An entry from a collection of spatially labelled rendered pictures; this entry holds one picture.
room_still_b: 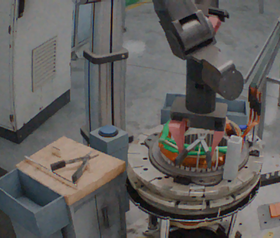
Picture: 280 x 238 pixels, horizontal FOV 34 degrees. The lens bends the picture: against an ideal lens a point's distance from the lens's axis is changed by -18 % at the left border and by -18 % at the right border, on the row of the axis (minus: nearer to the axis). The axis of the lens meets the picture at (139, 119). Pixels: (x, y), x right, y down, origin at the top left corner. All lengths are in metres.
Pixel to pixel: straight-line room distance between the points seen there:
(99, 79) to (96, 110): 0.09
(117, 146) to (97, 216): 0.25
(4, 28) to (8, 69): 0.32
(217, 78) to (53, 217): 0.45
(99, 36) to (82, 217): 0.56
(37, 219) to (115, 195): 0.28
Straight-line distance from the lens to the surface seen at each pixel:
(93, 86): 1.50
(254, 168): 1.09
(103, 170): 1.14
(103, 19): 1.43
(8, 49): 3.24
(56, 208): 1.05
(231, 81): 0.84
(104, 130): 1.34
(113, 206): 1.21
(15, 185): 1.17
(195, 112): 0.92
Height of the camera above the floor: 1.66
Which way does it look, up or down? 26 degrees down
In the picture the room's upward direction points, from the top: straight up
